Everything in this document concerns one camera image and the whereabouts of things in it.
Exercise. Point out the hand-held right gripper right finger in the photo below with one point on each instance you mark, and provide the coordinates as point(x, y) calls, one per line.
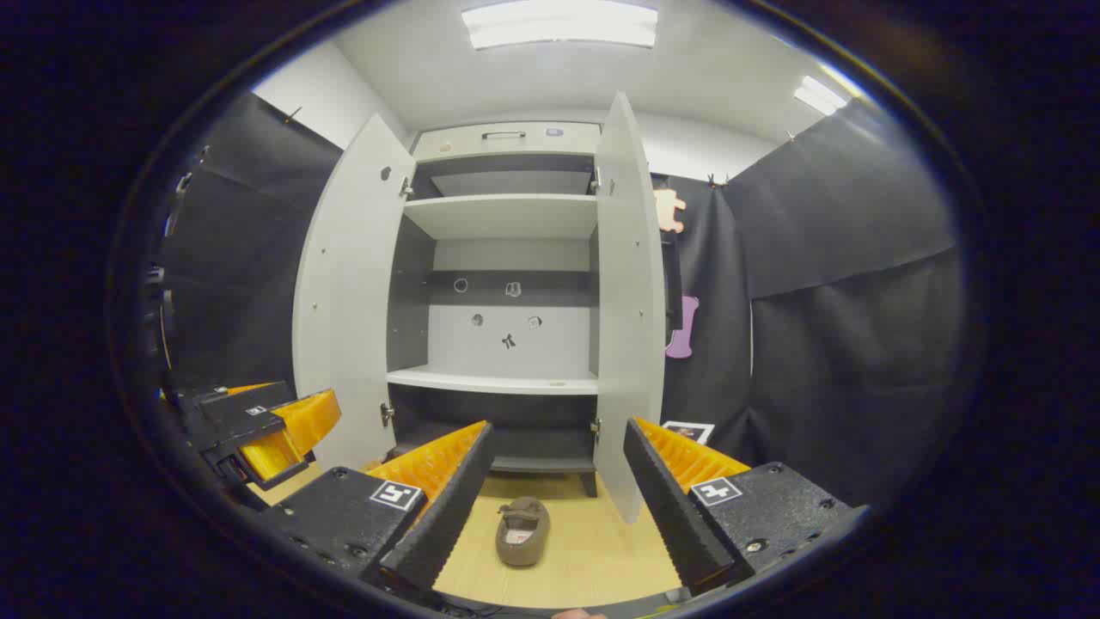
point(666, 507)

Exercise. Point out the brown fuzzy shoe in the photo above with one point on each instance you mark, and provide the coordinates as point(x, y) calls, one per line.
point(522, 537)

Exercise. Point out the black backdrop cloth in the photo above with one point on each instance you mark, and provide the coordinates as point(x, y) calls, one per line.
point(842, 361)

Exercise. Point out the white shoe cabinet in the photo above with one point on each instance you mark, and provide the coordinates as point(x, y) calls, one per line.
point(507, 344)

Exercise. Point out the white cabinet door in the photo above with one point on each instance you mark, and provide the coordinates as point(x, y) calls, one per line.
point(352, 301)
point(627, 327)

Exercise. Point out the long ceiling light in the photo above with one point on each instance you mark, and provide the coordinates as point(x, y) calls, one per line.
point(559, 24)

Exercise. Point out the white printed card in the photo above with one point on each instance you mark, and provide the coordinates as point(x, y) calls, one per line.
point(687, 432)

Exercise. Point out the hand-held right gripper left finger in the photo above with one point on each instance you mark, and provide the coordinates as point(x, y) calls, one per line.
point(447, 507)

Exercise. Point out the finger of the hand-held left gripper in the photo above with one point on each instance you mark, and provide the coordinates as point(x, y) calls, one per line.
point(296, 425)

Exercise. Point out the small ceiling light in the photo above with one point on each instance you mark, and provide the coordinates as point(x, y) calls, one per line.
point(821, 94)

